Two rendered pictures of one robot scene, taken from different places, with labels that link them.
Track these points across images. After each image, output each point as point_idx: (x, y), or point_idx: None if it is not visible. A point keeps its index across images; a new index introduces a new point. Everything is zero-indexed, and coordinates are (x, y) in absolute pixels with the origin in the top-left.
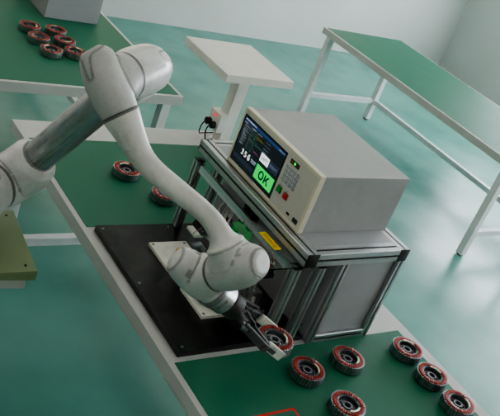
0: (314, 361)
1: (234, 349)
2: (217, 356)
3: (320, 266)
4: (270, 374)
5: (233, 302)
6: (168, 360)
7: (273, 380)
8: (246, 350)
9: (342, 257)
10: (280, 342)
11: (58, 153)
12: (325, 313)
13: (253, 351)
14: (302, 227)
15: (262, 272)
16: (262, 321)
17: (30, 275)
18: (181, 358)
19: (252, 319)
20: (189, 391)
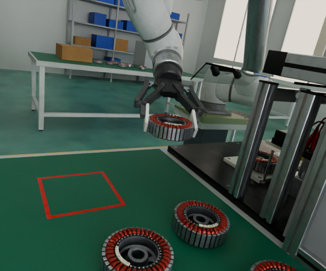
0: (220, 224)
1: (203, 180)
2: (182, 168)
3: (289, 76)
4: (179, 197)
5: (156, 63)
6: (161, 147)
7: (170, 197)
8: (209, 187)
9: None
10: (252, 219)
11: (245, 54)
12: (313, 200)
13: (212, 192)
14: (320, 47)
15: None
16: (190, 118)
17: (201, 118)
18: (167, 152)
19: (160, 85)
20: (128, 149)
